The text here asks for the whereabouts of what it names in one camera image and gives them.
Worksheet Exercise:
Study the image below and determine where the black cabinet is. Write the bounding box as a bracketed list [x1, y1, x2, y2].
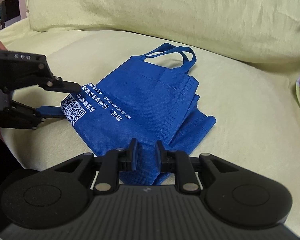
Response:
[0, 0, 21, 29]

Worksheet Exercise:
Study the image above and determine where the blue non-woven shopping bag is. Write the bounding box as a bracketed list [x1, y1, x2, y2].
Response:
[61, 43, 216, 185]

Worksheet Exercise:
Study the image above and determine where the light green covered sofa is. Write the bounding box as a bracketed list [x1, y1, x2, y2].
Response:
[0, 0, 300, 238]

